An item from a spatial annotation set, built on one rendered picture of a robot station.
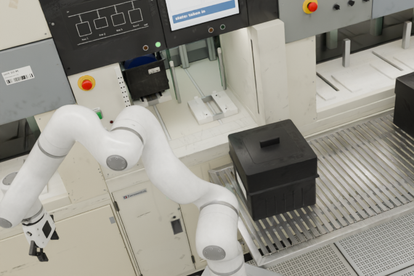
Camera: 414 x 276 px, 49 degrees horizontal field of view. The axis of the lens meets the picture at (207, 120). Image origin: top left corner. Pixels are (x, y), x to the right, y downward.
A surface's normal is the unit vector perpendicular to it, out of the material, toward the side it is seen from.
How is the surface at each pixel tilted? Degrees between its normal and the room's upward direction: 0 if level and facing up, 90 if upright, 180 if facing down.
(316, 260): 0
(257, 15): 90
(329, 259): 0
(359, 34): 90
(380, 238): 0
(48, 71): 90
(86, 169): 90
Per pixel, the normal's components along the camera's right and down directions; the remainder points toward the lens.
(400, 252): -0.15, -0.82
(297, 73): 0.31, 0.49
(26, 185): 0.33, -0.08
